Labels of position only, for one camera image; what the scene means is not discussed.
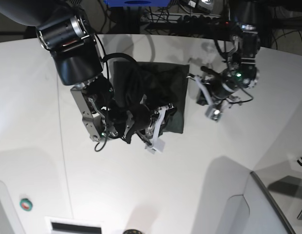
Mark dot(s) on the green red round button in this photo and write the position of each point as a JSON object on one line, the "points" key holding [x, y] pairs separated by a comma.
{"points": [[26, 204]]}

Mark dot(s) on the grey power strip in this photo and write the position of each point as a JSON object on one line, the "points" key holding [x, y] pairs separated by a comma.
{"points": [[166, 17]]}

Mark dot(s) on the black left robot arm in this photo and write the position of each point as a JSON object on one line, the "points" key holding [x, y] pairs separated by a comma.
{"points": [[236, 36]]}

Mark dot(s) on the blue plastic bin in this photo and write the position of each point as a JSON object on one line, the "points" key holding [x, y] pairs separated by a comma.
{"points": [[132, 3]]}

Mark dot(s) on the black round knob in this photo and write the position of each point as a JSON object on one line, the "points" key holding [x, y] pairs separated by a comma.
{"points": [[132, 231]]}

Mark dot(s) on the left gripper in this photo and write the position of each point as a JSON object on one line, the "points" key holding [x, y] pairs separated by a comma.
{"points": [[220, 92]]}

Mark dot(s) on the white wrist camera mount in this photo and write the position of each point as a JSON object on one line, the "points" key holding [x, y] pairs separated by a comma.
{"points": [[157, 144], [214, 110]]}

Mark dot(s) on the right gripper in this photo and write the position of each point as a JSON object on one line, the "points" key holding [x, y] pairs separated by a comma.
{"points": [[141, 120]]}

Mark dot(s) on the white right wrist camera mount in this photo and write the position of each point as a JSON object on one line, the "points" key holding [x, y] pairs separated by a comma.
{"points": [[157, 144]]}

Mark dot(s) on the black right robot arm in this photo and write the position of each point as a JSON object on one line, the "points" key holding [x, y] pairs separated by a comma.
{"points": [[81, 61]]}

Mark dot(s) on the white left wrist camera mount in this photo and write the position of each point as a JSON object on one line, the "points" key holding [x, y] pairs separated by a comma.
{"points": [[214, 110]]}

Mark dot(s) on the dark green t-shirt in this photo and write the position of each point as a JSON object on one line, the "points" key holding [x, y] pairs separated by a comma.
{"points": [[161, 84]]}

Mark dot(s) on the black white label plate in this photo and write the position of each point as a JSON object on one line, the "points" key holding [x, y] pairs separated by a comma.
{"points": [[57, 225]]}

